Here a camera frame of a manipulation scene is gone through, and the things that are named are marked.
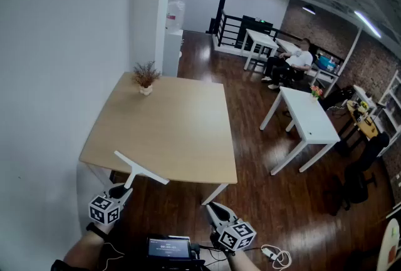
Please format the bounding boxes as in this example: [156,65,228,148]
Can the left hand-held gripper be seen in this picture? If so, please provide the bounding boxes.
[89,183,134,225]

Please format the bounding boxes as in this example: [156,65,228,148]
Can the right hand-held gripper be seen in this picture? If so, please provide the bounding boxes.
[205,202,257,253]

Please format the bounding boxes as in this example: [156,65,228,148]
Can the person's right forearm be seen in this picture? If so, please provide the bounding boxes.
[226,250,261,271]

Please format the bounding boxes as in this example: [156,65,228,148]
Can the person's left forearm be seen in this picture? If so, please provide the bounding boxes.
[62,227,109,271]

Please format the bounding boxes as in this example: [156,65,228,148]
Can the black wristband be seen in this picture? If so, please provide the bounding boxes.
[86,222,107,240]

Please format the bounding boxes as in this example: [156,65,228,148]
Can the chest-mounted screen device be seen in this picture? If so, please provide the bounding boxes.
[145,234,206,271]

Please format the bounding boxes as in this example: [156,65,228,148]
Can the light wooden table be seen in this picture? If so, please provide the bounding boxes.
[78,71,238,205]

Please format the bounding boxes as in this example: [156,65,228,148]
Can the person's black shirt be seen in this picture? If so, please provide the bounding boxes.
[51,259,73,271]

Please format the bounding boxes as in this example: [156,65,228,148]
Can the dried plant in small pot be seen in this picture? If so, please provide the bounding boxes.
[131,60,162,97]

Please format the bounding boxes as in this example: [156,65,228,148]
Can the white table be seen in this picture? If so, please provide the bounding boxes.
[275,37,302,55]
[243,28,279,72]
[259,86,341,176]

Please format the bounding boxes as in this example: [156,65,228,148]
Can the black office chair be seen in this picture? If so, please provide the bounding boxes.
[325,131,390,217]

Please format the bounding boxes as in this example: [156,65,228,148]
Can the white water dispenser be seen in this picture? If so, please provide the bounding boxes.
[162,0,186,78]

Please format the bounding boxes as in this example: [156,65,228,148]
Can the colourful flowers in pot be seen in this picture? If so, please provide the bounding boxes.
[309,84,324,104]

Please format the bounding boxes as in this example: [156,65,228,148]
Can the black bag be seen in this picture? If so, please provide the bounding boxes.
[322,85,357,110]

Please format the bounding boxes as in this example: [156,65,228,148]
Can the round yellow wooden table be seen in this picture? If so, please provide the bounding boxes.
[346,100,382,141]

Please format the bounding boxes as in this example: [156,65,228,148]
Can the blue storage box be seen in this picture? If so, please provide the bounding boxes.
[318,55,335,70]

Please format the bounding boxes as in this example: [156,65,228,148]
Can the black metal railing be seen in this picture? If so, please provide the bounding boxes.
[206,0,284,49]

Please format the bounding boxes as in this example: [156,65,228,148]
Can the white shelf unit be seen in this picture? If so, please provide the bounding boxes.
[377,69,401,158]

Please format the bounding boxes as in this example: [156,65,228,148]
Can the white support column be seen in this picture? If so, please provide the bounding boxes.
[325,25,364,98]

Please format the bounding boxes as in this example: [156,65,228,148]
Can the long ceiling light strip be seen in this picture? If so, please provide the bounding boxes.
[353,10,383,39]

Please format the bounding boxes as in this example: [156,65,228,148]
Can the thin white cable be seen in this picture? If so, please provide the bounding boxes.
[102,242,127,269]

